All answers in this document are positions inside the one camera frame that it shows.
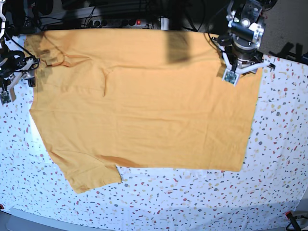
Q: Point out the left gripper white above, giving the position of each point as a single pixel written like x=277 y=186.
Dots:
x=241 y=57

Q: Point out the aluminium frame post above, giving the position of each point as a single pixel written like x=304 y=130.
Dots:
x=164 y=23

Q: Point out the yellow T-shirt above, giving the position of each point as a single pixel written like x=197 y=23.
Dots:
x=137 y=98

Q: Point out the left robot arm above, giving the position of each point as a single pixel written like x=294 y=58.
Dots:
x=246 y=20

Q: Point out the black power strip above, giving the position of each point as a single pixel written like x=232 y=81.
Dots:
x=116 y=23

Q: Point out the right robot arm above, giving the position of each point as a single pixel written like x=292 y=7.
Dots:
x=14 y=65

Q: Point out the terrazzo pattern tablecloth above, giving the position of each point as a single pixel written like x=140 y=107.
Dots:
x=273 y=179

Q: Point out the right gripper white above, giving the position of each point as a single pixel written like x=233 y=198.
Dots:
x=26 y=72

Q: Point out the red-handled clamp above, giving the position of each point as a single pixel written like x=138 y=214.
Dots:
x=293 y=225

